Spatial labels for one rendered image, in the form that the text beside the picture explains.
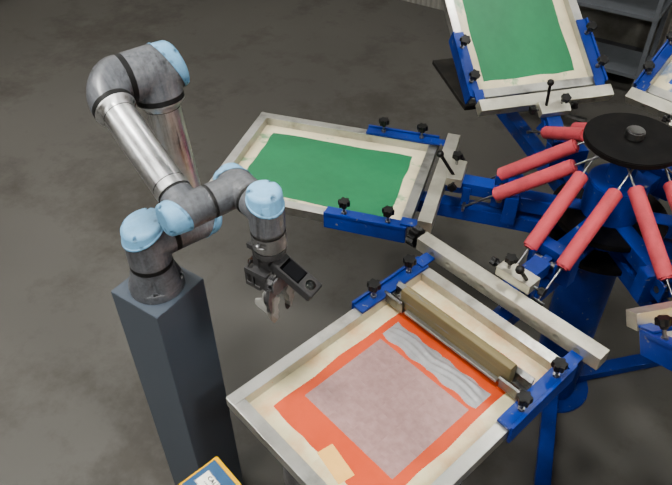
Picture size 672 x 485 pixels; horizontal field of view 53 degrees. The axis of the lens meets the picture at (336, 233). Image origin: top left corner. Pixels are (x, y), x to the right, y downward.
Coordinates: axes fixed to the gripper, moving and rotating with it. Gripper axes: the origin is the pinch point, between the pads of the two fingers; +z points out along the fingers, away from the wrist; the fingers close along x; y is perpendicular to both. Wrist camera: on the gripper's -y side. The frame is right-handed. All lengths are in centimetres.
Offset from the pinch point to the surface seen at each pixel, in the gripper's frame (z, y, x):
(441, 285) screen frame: 37, -13, -62
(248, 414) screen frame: 37.2, 7.8, 8.6
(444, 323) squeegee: 31, -23, -44
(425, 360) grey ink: 40, -22, -35
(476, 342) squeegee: 30, -34, -42
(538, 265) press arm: 32, -36, -83
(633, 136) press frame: 2, -46, -123
